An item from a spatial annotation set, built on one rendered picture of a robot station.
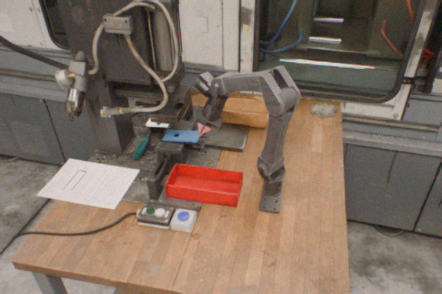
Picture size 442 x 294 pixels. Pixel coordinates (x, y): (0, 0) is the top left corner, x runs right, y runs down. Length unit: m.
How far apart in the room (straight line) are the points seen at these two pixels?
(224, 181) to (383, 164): 1.05
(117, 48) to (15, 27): 1.29
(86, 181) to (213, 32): 0.94
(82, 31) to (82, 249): 0.69
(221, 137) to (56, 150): 1.58
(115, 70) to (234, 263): 0.75
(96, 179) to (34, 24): 1.20
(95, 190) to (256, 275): 0.65
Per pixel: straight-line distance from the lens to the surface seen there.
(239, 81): 1.23
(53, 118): 2.76
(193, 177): 1.45
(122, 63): 1.38
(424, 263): 2.55
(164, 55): 1.33
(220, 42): 1.99
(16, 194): 3.05
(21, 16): 2.52
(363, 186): 2.32
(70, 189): 1.52
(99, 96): 1.50
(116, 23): 1.29
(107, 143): 1.61
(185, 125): 1.58
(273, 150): 1.25
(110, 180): 1.51
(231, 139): 1.61
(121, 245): 1.29
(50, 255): 1.33
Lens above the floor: 1.87
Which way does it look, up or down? 37 degrees down
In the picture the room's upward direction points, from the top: 1 degrees counter-clockwise
